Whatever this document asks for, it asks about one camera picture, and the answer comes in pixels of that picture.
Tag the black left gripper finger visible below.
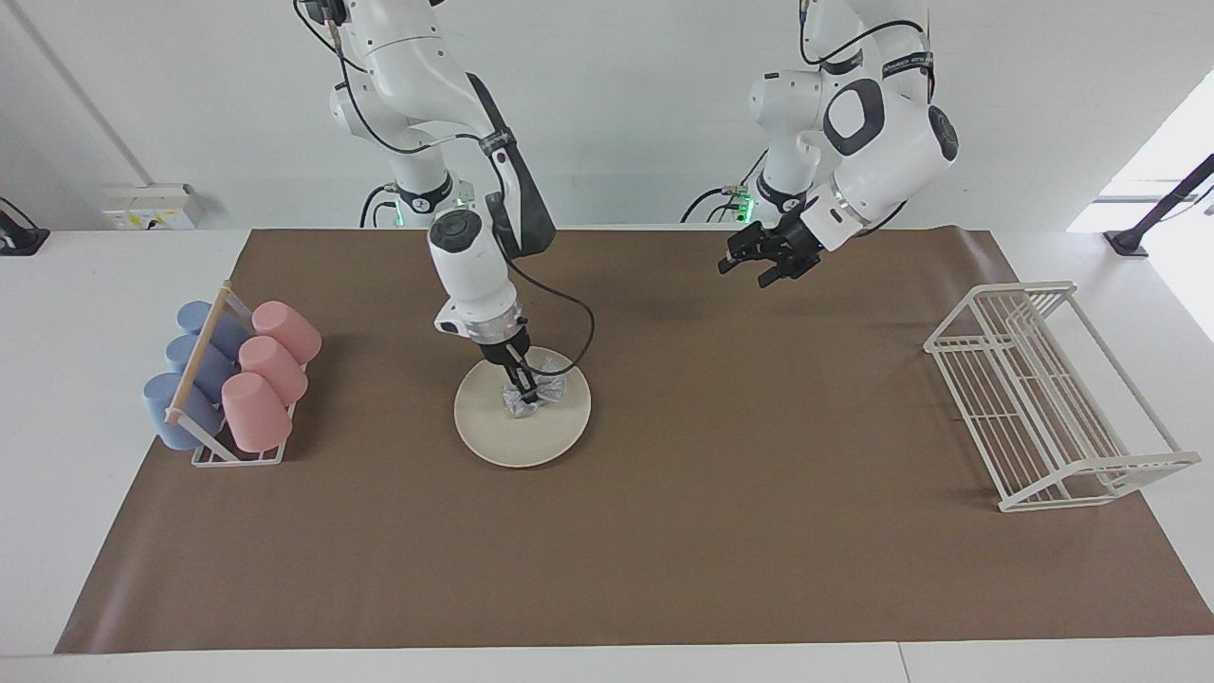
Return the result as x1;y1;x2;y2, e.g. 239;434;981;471
756;254;809;288
718;223;781;276

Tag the cream round plate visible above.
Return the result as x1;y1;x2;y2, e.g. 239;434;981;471
453;345;593;469

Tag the pink cup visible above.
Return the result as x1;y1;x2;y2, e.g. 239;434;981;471
221;372;293;453
237;335;310;407
250;301;322;366

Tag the brown table mat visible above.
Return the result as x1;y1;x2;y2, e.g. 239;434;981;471
54;226;1214;655

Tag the blue cup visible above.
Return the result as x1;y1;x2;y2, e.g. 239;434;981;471
165;334;240;404
176;301;252;360
142;372;229;452

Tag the black left base cable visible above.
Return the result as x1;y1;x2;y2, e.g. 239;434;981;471
681;147;771;225

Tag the black base cable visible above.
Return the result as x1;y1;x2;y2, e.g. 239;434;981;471
681;147;771;225
359;185;399;229

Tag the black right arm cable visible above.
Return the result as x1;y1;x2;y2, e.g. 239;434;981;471
294;0;597;378

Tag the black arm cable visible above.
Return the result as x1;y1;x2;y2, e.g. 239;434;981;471
294;0;597;378
800;0;938;101

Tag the black right base cable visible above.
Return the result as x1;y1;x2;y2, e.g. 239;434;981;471
359;185;399;229

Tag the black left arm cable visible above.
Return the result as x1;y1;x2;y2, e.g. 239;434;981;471
800;0;938;101

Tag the white wire dish rack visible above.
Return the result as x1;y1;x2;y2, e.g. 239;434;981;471
923;280;1203;513

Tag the black camera stand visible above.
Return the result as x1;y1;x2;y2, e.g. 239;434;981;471
1103;154;1214;257

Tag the white wall power outlet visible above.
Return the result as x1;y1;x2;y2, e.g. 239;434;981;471
102;184;202;231

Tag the black clamp mount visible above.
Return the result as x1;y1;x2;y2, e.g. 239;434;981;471
0;196;50;255

